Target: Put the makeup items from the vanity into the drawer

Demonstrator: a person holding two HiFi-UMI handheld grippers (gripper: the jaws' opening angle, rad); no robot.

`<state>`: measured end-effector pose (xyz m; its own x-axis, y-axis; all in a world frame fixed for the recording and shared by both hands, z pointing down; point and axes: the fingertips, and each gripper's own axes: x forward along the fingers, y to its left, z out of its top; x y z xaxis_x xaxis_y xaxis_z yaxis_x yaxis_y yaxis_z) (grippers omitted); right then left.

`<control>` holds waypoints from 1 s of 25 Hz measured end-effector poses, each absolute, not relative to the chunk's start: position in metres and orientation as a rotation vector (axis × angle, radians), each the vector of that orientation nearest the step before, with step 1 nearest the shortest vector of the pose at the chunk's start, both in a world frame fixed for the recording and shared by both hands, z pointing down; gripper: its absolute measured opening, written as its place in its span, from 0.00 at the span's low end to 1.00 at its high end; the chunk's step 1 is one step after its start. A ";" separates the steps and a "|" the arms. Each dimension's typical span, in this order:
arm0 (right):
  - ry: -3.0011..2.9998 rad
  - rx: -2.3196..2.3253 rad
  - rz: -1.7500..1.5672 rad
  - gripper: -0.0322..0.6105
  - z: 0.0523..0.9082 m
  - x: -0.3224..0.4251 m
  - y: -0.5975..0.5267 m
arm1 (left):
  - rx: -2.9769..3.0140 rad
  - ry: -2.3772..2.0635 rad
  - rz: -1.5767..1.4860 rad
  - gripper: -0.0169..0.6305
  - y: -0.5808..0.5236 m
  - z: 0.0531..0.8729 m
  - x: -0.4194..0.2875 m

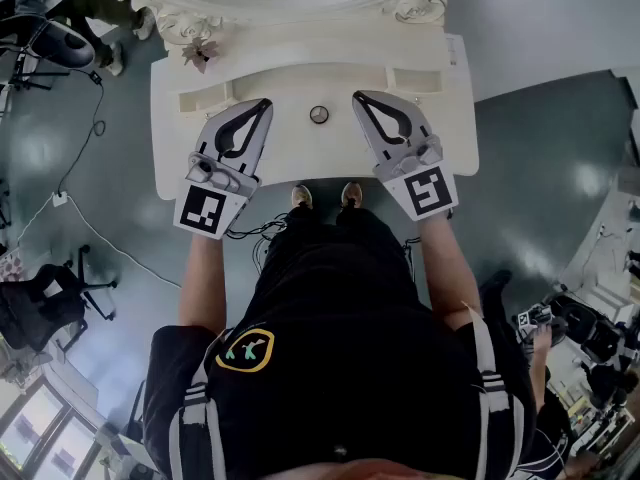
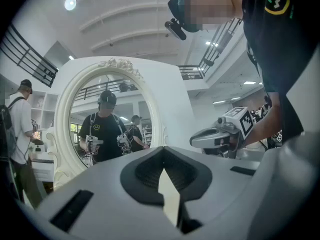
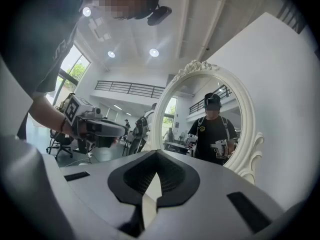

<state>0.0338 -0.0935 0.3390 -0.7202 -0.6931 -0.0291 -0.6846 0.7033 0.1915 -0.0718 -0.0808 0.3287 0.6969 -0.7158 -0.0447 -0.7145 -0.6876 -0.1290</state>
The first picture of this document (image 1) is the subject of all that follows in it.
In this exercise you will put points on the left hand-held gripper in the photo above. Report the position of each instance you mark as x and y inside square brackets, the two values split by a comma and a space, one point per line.
[200, 213]

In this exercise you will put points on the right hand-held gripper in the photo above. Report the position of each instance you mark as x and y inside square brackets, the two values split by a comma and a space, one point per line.
[430, 193]

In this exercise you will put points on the round three-shade eyeshadow compact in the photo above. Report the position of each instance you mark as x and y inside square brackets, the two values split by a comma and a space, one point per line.
[318, 114]

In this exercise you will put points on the white ornate dressing table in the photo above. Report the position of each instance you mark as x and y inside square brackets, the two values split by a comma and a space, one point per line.
[300, 153]

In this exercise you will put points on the person's right forearm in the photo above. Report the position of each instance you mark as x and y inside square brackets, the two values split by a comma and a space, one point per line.
[447, 273]

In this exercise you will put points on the white striped shoulder harness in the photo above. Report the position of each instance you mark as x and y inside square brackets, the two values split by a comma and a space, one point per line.
[492, 393]

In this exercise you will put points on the another person's forearm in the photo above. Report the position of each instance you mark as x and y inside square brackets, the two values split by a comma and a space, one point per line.
[540, 368]

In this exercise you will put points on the person's left forearm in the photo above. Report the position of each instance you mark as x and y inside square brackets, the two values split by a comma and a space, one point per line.
[202, 283]

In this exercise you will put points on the person's right shoe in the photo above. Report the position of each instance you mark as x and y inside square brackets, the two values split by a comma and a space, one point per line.
[352, 194]

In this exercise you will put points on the person's shoe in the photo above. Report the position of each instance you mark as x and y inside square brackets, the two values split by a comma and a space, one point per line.
[302, 197]
[352, 194]

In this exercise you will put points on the person's left shoe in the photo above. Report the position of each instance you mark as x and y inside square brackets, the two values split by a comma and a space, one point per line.
[302, 197]

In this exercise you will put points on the pink flower in white pot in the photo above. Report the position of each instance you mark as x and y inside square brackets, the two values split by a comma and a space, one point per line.
[200, 52]

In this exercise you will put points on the white paper sheet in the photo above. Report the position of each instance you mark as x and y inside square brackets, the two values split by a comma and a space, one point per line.
[452, 50]

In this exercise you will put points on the white ornate oval mirror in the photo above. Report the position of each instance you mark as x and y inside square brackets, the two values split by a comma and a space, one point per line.
[280, 5]

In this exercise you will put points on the person's black trousers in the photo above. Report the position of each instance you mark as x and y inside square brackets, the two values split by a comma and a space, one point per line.
[330, 248]

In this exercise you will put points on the white power adapter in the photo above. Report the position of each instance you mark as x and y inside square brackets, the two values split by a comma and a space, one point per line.
[60, 198]

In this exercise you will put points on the black padded stool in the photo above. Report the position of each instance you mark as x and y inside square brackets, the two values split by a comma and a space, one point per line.
[65, 43]

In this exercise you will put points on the pink patterned cloth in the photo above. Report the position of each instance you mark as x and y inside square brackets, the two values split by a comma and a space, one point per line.
[10, 268]

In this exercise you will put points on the white desk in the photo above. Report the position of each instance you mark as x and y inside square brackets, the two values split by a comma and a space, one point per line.
[600, 268]

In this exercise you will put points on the person's black t-shirt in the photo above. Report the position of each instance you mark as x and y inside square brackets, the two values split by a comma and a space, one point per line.
[350, 378]

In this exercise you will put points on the black office chair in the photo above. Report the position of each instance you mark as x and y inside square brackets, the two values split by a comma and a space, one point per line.
[595, 333]
[35, 308]

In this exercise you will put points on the large glass window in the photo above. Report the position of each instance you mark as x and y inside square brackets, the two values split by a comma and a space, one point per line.
[45, 428]

